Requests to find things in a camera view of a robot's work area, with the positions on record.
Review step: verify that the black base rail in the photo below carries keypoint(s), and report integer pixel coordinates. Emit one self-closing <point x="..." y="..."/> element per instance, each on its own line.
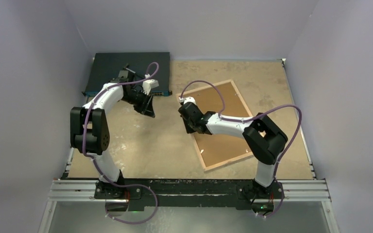
<point x="241" y="194"/>

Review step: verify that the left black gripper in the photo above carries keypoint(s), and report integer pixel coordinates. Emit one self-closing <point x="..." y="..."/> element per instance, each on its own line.
<point x="146" y="107"/>

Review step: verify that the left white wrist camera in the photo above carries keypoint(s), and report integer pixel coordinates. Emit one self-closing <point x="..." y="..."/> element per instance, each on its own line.
<point x="148" y="84"/>

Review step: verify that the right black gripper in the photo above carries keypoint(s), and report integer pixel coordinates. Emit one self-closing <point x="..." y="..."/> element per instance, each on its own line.
<point x="189" y="130"/>

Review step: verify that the small black hammer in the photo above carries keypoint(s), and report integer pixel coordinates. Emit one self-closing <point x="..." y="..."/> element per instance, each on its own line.
<point x="126" y="67"/>

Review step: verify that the aluminium extrusion rail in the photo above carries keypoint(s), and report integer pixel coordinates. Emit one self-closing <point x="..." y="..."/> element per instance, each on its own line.
<point x="295" y="190"/>

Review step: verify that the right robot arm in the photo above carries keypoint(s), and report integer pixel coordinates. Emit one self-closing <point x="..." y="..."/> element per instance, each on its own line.
<point x="263" y="137"/>

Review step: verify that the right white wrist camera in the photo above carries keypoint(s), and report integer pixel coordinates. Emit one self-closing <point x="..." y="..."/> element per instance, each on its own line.
<point x="184" y="100"/>

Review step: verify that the wooden picture frame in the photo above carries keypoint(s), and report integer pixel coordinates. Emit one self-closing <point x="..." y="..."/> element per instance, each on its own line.
<point x="216" y="116"/>

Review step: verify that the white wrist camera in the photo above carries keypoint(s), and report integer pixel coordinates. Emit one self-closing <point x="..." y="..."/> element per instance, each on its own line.
<point x="148" y="84"/>
<point x="184" y="100"/>

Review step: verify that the brown backing board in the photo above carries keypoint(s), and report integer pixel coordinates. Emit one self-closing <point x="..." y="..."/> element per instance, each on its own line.
<point x="219" y="150"/>

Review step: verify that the dark network switch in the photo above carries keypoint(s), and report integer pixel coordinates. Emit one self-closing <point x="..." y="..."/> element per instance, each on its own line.
<point x="106" y="68"/>

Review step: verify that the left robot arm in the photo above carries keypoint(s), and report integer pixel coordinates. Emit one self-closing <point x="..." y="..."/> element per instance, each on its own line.
<point x="89" y="131"/>

